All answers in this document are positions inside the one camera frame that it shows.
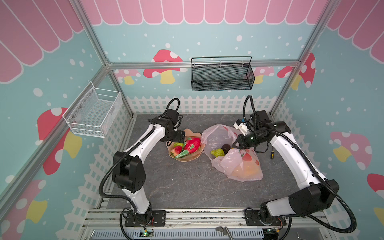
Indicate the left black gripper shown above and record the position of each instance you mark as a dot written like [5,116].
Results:
[178,138]

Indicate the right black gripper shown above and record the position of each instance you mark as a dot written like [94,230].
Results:
[240,142]

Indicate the pink printed plastic bag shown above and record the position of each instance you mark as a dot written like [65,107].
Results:
[239,165]

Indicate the dark brown round fruit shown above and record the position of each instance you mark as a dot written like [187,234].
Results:
[226,148]

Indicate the green custard apple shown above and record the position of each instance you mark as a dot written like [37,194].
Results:
[218,153]

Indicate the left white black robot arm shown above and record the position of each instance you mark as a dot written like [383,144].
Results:
[128,171]

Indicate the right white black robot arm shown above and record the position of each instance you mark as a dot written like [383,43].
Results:
[316,192]

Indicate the small green fruit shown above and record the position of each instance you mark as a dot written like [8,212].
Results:
[178,144]

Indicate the red dragon fruit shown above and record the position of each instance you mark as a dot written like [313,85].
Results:
[192,145]

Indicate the tan wavy fruit plate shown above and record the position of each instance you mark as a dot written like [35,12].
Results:
[190,157]

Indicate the black mesh wall basket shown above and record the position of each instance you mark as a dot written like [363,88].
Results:
[222,73]

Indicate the white wire wall basket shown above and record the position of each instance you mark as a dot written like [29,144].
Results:
[93,112]

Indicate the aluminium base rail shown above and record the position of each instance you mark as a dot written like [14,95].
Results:
[198,224]

